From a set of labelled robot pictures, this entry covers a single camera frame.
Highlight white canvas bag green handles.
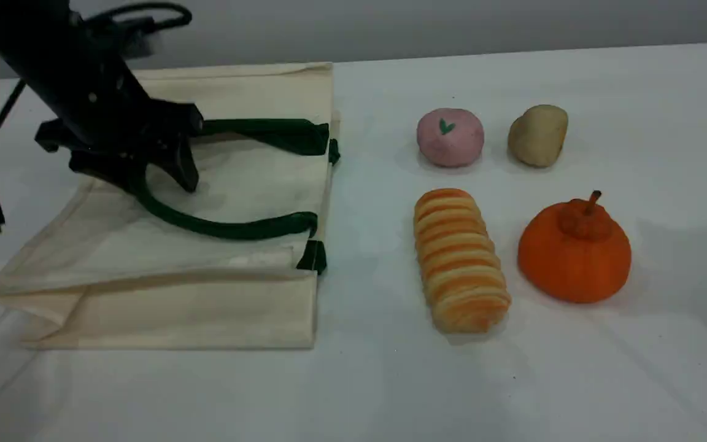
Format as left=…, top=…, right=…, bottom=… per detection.
left=0, top=61, right=342, bottom=352

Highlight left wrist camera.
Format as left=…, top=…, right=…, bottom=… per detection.
left=99, top=15, right=164, bottom=59

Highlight looped black camera cable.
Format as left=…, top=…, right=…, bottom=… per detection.
left=83, top=2, right=193, bottom=37

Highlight pink toy peach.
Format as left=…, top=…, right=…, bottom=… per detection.
left=416, top=108, right=485, bottom=169

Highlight beige toy potato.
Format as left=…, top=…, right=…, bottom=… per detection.
left=507, top=104, right=569, bottom=169

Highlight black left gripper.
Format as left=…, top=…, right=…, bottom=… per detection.
left=34, top=98, right=204, bottom=197

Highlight orange toy fruit with stem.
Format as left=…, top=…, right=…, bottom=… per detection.
left=517, top=190, right=632, bottom=304

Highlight striped toy bread loaf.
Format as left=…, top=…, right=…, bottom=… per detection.
left=413, top=188, right=512, bottom=335

